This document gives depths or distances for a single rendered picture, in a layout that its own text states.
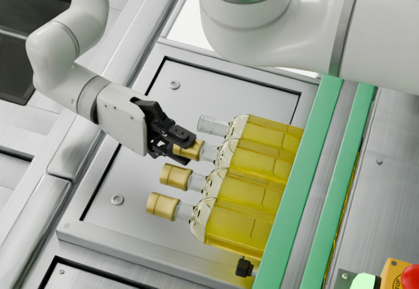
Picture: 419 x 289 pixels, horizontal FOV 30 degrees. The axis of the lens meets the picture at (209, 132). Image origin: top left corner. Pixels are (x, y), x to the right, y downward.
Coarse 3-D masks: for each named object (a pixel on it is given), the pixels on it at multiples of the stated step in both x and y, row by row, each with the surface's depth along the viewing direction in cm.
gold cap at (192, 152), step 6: (174, 144) 123; (192, 144) 123; (198, 144) 123; (174, 150) 124; (180, 150) 123; (186, 150) 123; (192, 150) 123; (198, 150) 123; (186, 156) 124; (192, 156) 123; (198, 156) 123
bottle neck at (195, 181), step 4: (192, 172) 120; (192, 176) 120; (196, 176) 120; (200, 176) 120; (204, 176) 120; (188, 180) 120; (192, 180) 120; (196, 180) 119; (200, 180) 119; (204, 180) 119; (188, 184) 120; (192, 184) 120; (196, 184) 119; (200, 184) 119; (188, 188) 120; (192, 188) 120; (196, 188) 120; (200, 188) 119; (200, 192) 120
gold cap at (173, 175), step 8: (168, 168) 120; (176, 168) 120; (184, 168) 121; (160, 176) 120; (168, 176) 120; (176, 176) 120; (184, 176) 120; (168, 184) 121; (176, 184) 120; (184, 184) 119
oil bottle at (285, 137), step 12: (240, 120) 126; (252, 120) 126; (264, 120) 126; (228, 132) 125; (240, 132) 124; (252, 132) 124; (264, 132) 124; (276, 132) 124; (288, 132) 124; (300, 132) 125; (264, 144) 123; (276, 144) 123; (288, 144) 123
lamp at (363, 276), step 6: (360, 276) 88; (366, 276) 88; (372, 276) 88; (354, 282) 88; (360, 282) 87; (366, 282) 87; (372, 282) 87; (378, 282) 87; (354, 288) 88; (360, 288) 87; (366, 288) 87; (372, 288) 87; (378, 288) 87
